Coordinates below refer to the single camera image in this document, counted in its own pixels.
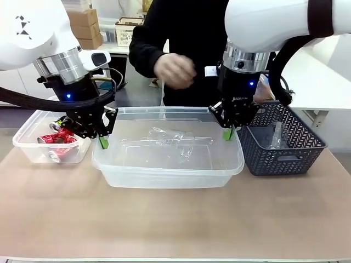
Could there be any crushed red silver can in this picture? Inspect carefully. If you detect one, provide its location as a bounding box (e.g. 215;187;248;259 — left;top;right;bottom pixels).
47;148;71;164

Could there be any person in black clothes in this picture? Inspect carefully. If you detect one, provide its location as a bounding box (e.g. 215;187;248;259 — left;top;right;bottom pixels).
128;0;230;108

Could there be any black velcro arm strap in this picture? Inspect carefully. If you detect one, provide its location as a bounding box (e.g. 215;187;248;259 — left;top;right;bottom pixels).
307;0;336;37

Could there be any black left braided cable sleeve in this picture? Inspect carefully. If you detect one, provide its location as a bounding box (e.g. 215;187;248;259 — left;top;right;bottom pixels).
0;85;115;113

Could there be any black right braided cable sleeve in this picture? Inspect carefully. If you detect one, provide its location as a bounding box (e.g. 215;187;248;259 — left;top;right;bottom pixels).
268;40;296;107

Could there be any white side table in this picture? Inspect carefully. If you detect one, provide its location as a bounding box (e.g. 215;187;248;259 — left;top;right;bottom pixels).
279;32;351;128

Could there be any brown cardboard box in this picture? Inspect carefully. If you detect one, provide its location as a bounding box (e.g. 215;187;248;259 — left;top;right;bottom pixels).
71;21;101;39
66;8;99;28
77;33;104;50

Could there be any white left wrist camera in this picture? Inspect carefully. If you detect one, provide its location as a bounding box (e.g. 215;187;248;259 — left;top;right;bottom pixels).
78;49;112;72

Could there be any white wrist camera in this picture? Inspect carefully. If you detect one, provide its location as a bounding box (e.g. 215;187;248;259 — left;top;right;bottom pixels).
205;65;220;79
78;49;112;72

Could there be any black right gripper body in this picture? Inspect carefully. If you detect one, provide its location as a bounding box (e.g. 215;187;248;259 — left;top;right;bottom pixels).
217;61;262;117

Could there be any white crate with wooden rim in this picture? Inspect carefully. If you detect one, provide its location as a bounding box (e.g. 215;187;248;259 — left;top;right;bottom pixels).
115;16;145;47

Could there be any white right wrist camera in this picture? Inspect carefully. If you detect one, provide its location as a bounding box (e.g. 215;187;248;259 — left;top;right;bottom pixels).
205;65;220;79

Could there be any teal floor mat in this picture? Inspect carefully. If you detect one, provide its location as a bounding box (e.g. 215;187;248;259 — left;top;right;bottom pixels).
99;81;117;92

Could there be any crumpled clear plastic waste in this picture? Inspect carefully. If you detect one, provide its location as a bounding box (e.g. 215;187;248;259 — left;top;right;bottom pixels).
254;75;275;102

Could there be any clear plastic waste piece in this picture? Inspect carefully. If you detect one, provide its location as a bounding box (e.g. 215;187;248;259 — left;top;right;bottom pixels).
160;78;168;121

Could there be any clear plastic cup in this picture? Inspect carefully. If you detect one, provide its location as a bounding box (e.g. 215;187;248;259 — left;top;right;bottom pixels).
264;121;288;150

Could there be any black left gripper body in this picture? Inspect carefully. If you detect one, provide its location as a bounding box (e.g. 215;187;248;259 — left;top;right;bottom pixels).
37;72;107;118

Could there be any black left camera cable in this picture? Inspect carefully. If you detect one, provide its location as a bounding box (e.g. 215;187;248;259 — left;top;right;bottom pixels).
90;67;129;93

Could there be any clear plastic storage box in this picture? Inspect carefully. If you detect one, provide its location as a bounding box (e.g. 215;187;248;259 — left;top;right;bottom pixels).
98;16;118;44

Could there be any crushed clear plastic bottle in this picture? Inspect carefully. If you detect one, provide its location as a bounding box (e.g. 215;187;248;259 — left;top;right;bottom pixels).
174;144;195;164
147;126;188;146

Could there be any white background table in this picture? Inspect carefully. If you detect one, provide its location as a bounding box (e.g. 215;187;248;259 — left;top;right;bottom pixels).
96;43;132;56

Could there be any crushed dark silver can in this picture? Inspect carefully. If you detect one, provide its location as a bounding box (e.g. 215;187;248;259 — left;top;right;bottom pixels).
49;116;68;133

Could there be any person's right forearm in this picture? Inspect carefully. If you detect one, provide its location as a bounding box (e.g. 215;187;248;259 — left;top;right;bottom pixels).
128;24;171;81

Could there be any large clear plastic bin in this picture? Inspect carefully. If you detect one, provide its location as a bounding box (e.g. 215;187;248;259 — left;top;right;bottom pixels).
91;106;246;190

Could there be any person's right hand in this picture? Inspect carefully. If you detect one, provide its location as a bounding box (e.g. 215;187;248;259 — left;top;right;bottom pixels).
153;52;197;90

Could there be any black braided cable sleeve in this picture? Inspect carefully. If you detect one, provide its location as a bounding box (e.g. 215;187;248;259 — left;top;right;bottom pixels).
268;40;296;107
0;85;115;113

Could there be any dark grey woven plastic basket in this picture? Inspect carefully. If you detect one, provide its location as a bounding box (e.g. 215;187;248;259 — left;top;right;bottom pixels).
236;100;329;177

